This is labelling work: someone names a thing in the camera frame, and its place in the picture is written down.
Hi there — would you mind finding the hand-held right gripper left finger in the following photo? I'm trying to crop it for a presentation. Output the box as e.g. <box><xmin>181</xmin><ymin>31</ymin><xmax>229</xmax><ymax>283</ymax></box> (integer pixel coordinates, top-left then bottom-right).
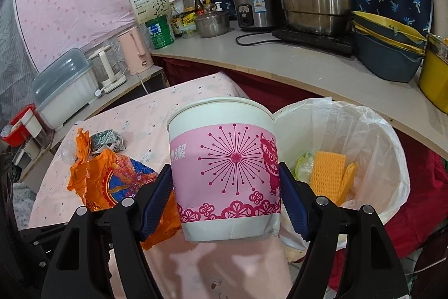
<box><xmin>45</xmin><ymin>164</ymin><xmax>175</xmax><ymax>299</ymax></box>

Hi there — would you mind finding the green tin can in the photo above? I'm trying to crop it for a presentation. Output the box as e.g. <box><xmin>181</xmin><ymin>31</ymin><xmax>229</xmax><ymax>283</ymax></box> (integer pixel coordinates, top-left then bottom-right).
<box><xmin>146</xmin><ymin>15</ymin><xmax>176</xmax><ymax>50</ymax></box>

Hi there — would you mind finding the dark sauce bottle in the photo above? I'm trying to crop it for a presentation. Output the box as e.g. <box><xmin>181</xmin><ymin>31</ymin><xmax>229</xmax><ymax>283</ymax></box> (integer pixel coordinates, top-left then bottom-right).
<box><xmin>170</xmin><ymin>3</ymin><xmax>183</xmax><ymax>38</ymax></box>

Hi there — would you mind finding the yellow label jar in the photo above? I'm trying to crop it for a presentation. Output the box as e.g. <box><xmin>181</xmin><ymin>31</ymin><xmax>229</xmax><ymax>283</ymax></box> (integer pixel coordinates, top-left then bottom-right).
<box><xmin>182</xmin><ymin>7</ymin><xmax>197</xmax><ymax>28</ymax></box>

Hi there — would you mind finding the small lidded steel pot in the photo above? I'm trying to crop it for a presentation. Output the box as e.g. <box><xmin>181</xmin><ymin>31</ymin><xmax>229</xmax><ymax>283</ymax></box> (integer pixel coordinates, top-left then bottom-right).
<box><xmin>193</xmin><ymin>3</ymin><xmax>230</xmax><ymax>38</ymax></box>

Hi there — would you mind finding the pink printed tablecloth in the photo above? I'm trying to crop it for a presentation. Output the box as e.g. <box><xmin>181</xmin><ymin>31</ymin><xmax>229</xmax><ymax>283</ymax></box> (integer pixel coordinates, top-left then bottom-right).
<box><xmin>28</xmin><ymin>72</ymin><xmax>293</xmax><ymax>299</ymax></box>

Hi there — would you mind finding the white plastic storage box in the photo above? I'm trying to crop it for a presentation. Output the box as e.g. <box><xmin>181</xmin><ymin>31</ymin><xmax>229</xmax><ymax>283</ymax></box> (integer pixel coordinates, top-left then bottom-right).
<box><xmin>32</xmin><ymin>48</ymin><xmax>99</xmax><ymax>130</ymax></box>

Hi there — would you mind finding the red plastic container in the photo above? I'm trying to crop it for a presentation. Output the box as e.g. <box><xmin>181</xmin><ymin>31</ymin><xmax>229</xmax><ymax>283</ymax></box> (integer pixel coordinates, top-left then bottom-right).
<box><xmin>1</xmin><ymin>105</ymin><xmax>37</xmax><ymax>147</ymax></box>

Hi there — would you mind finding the dark red counter curtain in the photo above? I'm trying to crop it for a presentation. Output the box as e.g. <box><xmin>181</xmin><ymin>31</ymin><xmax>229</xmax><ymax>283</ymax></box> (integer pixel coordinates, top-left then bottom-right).
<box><xmin>163</xmin><ymin>57</ymin><xmax>305</xmax><ymax>112</ymax></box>

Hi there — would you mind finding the beige cardboard box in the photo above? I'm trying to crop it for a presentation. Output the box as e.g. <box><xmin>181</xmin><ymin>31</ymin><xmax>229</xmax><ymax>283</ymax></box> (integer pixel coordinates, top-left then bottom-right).
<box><xmin>129</xmin><ymin>0</ymin><xmax>172</xmax><ymax>25</ymax></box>

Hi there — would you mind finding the red cloth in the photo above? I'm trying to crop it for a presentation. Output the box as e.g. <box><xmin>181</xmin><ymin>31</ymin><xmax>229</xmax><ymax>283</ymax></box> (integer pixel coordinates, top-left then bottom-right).
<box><xmin>331</xmin><ymin>129</ymin><xmax>448</xmax><ymax>286</ymax></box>

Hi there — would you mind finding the stainless steel rice cooker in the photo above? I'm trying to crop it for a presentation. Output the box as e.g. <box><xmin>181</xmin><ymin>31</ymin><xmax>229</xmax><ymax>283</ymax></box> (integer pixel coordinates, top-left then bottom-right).
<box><xmin>230</xmin><ymin>0</ymin><xmax>281</xmax><ymax>31</ymax></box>

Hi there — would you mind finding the grey mesh net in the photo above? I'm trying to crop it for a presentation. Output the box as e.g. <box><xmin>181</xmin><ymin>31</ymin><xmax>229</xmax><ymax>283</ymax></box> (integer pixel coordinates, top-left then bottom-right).
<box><xmin>0</xmin><ymin>0</ymin><xmax>39</xmax><ymax>117</ymax></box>

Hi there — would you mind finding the pink and white paper cup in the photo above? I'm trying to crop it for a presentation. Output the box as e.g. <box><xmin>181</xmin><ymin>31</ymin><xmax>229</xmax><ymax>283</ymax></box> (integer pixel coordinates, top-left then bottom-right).
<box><xmin>166</xmin><ymin>96</ymin><xmax>283</xmax><ymax>244</ymax></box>

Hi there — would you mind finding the yellow electric cooking pot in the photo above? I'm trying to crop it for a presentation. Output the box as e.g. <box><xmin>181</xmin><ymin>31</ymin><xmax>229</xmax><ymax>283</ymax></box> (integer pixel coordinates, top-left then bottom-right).
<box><xmin>418</xmin><ymin>34</ymin><xmax>448</xmax><ymax>105</ymax></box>

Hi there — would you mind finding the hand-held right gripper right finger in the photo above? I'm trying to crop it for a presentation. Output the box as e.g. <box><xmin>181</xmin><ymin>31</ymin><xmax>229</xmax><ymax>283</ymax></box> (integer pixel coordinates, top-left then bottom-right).
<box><xmin>278</xmin><ymin>162</ymin><xmax>410</xmax><ymax>299</ymax></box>

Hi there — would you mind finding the pink electric kettle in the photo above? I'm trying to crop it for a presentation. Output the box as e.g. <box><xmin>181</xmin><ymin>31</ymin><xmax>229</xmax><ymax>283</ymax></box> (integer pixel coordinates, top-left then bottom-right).
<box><xmin>117</xmin><ymin>29</ymin><xmax>154</xmax><ymax>76</ymax></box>

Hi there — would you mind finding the yellow waffle-textured sponge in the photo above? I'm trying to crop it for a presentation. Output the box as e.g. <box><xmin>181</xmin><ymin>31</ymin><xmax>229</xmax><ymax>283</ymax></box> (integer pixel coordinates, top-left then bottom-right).
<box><xmin>310</xmin><ymin>151</ymin><xmax>358</xmax><ymax>205</ymax></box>

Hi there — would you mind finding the black power cable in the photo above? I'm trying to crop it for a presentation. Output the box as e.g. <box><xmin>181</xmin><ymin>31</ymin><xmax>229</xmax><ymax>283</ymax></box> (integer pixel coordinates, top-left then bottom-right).
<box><xmin>235</xmin><ymin>31</ymin><xmax>277</xmax><ymax>47</ymax></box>

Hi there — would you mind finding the white lidded canister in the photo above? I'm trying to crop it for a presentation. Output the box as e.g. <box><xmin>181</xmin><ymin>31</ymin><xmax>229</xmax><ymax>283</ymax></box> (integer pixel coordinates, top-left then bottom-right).
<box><xmin>23</xmin><ymin>110</ymin><xmax>53</xmax><ymax>149</ymax></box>

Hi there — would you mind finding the black induction cooktop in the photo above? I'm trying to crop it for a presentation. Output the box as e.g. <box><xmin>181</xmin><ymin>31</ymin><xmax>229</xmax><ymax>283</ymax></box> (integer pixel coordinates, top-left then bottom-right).
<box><xmin>272</xmin><ymin>26</ymin><xmax>354</xmax><ymax>58</ymax></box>

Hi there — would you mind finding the trash bin with white liner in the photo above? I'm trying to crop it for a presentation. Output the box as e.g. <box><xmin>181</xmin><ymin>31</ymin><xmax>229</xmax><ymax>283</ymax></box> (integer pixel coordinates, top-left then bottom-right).
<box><xmin>273</xmin><ymin>96</ymin><xmax>411</xmax><ymax>251</ymax></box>

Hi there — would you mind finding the grey-blue plastic basin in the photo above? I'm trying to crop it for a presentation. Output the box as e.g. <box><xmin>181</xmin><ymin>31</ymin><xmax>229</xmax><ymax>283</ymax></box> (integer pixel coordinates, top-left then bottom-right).
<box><xmin>353</xmin><ymin>26</ymin><xmax>426</xmax><ymax>83</ymax></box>

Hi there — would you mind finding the glass kettle on white base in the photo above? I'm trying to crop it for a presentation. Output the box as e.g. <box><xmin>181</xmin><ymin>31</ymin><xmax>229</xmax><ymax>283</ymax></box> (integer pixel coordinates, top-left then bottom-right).
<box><xmin>87</xmin><ymin>44</ymin><xmax>127</xmax><ymax>94</ymax></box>

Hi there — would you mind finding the yellow-green printed packet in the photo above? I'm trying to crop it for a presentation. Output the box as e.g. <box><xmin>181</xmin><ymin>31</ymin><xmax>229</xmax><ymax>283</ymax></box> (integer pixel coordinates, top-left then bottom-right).
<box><xmin>294</xmin><ymin>151</ymin><xmax>317</xmax><ymax>184</ymax></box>

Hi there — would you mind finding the yellow plastic basin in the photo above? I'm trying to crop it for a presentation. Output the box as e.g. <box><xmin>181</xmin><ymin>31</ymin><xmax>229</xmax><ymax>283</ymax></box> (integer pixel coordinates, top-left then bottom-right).
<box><xmin>352</xmin><ymin>11</ymin><xmax>428</xmax><ymax>51</ymax></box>

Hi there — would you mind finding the orange snack wrapper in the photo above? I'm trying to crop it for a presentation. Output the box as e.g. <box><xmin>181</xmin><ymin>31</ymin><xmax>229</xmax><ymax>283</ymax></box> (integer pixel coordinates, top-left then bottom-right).
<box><xmin>66</xmin><ymin>128</ymin><xmax>183</xmax><ymax>251</ymax></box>

